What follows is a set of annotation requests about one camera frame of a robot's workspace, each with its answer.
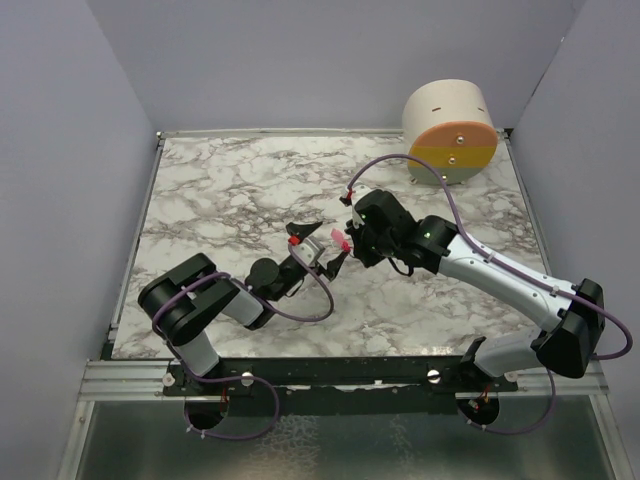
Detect pink tag metal keyring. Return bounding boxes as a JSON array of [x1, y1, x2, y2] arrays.
[[331, 229, 351, 253]]

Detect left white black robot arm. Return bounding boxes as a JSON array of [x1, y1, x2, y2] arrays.
[[137, 222, 351, 395]]

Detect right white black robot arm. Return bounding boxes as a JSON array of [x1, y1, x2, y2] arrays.
[[345, 185, 604, 391]]

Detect black front mounting bar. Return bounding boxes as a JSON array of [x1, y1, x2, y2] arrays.
[[163, 355, 518, 417]]

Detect beige cylinder striped key holder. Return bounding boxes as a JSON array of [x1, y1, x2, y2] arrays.
[[402, 79, 498, 185]]

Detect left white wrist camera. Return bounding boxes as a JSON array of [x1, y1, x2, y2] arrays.
[[285, 235, 326, 268]]

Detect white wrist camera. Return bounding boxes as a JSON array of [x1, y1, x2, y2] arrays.
[[285, 235, 326, 268], [339, 184, 372, 207]]

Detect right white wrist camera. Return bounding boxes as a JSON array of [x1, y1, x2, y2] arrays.
[[339, 184, 372, 207]]

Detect aluminium table frame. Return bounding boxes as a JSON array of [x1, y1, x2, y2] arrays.
[[61, 131, 633, 479]]

